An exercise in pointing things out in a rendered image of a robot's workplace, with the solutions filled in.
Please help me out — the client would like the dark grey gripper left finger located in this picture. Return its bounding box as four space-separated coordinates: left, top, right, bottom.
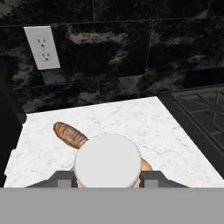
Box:
24 170 78 189

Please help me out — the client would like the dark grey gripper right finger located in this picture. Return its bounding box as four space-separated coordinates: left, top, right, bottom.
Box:
139 170 191 189

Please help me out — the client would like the brown baguette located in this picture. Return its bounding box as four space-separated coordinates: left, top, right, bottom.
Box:
52 121 153 173

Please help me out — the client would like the black tall appliance side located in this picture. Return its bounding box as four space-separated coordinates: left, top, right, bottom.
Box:
0 66 28 188

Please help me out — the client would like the black hob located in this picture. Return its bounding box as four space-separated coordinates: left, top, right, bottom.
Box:
157 85 224 179

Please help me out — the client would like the white wall power outlet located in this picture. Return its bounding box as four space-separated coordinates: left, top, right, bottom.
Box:
23 25 61 71

